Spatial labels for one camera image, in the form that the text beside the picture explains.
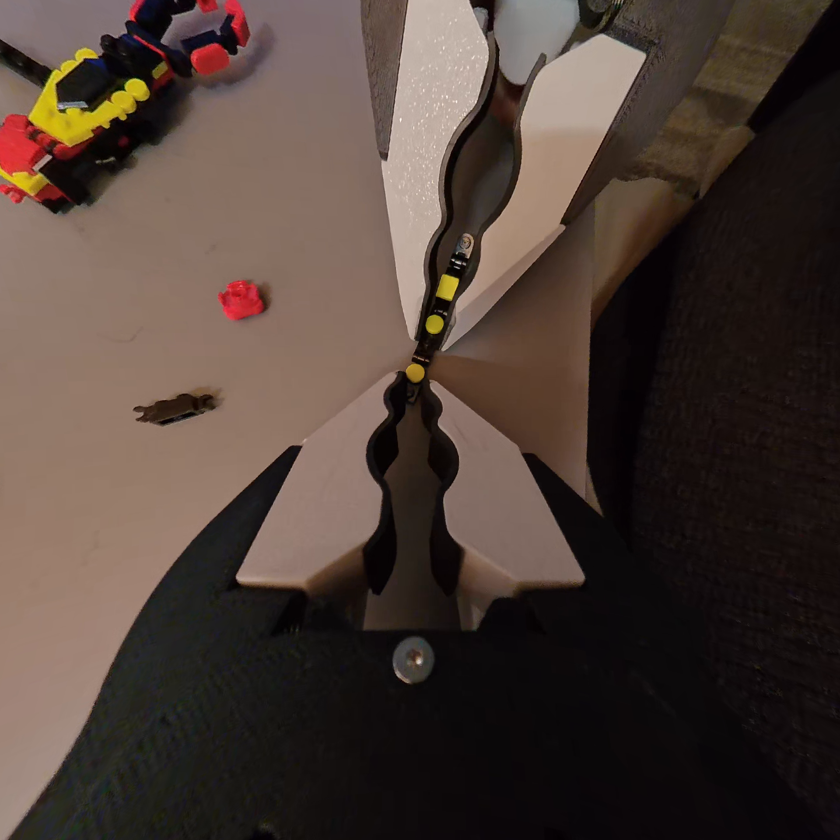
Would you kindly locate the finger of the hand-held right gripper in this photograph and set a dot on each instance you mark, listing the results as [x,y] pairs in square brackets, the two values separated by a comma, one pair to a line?
[426,98]
[571,131]

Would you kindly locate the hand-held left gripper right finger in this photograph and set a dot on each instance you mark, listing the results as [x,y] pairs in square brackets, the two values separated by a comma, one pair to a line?
[512,518]

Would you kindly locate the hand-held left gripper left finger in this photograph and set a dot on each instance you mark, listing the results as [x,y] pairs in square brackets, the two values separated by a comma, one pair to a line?
[315,518]

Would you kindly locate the black yellow lego leg segment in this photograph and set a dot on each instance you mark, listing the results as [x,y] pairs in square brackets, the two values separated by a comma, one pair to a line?
[448,287]

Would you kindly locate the black yellow red lego model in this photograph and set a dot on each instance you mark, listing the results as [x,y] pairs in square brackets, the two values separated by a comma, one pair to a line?
[65,124]

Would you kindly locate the red round lego piece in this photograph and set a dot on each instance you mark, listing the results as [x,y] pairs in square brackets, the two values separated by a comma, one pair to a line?
[241,300]

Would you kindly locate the person's black knit clothing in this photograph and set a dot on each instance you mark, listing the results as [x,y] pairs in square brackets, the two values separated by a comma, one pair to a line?
[735,459]

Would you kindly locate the black bracket lego piece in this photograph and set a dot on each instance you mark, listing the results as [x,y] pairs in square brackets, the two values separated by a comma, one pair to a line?
[174,410]

